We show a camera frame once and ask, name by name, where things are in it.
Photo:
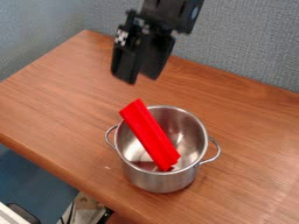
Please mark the table leg bracket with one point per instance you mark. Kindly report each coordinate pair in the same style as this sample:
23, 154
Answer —
86, 211

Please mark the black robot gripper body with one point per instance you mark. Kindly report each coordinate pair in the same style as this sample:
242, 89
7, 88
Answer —
165, 15

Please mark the red plastic block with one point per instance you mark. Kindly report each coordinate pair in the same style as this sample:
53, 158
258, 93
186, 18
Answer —
150, 135

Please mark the black object on floor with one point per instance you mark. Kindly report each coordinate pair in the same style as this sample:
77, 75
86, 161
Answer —
23, 213

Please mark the white object at corner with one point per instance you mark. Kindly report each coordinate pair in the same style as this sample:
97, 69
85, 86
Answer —
9, 217

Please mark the stainless steel pot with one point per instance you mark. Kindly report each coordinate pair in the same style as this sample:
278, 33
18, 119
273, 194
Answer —
190, 138

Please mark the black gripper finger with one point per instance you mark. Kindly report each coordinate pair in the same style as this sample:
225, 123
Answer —
157, 55
131, 43

